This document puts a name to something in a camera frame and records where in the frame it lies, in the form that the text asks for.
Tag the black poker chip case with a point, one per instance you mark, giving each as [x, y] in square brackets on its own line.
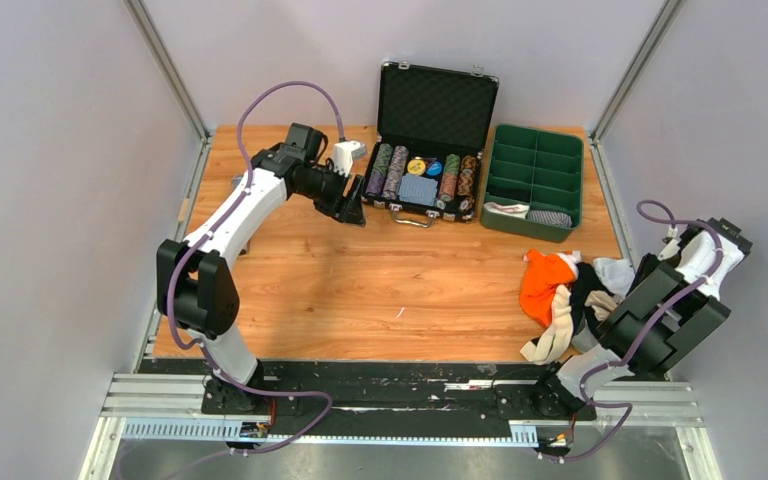
[432, 127]

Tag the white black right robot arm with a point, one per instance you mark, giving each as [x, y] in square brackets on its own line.
[674, 303]

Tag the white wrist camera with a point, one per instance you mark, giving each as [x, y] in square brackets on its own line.
[345, 153]
[672, 244]

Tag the aluminium frame rail front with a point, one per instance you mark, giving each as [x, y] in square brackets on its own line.
[168, 406]

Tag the black garment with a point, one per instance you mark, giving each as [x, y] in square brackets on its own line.
[590, 301]

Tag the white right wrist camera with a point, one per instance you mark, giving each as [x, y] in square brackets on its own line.
[672, 244]

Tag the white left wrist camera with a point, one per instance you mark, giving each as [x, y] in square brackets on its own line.
[345, 153]

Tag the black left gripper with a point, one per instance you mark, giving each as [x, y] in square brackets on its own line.
[352, 211]

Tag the grey garment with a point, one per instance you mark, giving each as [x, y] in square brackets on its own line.
[584, 340]

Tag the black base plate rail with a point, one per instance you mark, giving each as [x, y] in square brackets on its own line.
[395, 399]

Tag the grey striped underwear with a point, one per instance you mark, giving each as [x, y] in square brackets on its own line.
[558, 219]

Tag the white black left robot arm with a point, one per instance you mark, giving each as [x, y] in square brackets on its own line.
[195, 286]

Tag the cream white garment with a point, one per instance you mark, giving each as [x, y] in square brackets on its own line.
[556, 339]

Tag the white rolled cloth in tray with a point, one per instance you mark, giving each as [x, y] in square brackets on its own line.
[517, 210]

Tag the green divided tray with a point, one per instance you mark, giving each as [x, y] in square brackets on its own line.
[537, 167]

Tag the orange garment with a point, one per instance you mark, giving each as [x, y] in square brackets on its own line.
[543, 275]

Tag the clear tube of chips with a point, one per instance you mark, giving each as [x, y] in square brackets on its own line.
[238, 180]

